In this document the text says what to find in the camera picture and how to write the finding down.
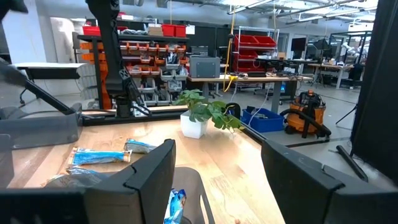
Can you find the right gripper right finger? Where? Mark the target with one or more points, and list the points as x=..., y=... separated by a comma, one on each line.
x=311, y=193

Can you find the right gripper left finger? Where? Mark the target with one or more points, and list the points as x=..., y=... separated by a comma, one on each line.
x=146, y=193

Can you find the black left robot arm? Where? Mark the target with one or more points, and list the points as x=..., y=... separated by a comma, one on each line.
x=105, y=46

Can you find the grey translucent plastic bin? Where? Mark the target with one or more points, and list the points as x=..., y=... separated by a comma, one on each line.
x=189, y=177
x=40, y=130

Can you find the orange shop vacuum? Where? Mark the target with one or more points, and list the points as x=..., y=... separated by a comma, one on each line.
x=298, y=118

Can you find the green plant in white pot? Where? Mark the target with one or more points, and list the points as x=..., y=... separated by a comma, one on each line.
x=194, y=127

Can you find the black tripod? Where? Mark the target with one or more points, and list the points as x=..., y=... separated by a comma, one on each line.
x=346, y=114

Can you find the black partition screen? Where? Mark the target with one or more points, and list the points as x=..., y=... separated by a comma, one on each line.
x=382, y=93

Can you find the long wooden-top table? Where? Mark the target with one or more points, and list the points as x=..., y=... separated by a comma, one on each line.
x=264, y=78

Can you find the light wooden table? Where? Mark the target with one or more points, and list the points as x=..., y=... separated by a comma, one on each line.
x=329, y=67

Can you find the black rack with orange drawers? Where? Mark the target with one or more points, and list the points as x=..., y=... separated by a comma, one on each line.
x=146, y=62

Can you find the grey metal box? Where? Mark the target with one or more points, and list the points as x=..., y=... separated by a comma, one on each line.
x=204, y=67

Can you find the black monitor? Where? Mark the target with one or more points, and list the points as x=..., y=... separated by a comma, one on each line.
x=298, y=44

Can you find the white-top table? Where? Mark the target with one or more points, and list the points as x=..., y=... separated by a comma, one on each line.
x=46, y=66

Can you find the cardboard box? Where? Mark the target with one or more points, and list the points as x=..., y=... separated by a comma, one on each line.
x=155, y=30

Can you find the red storage bin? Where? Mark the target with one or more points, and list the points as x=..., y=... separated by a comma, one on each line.
x=91, y=30
x=168, y=30
x=180, y=31

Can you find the white paper sign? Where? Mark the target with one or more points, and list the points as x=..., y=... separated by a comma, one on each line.
x=190, y=29

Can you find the black loop on frame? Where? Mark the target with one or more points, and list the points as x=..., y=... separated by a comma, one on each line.
x=233, y=104

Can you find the black cage frame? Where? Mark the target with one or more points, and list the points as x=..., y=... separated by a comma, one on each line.
x=331, y=49

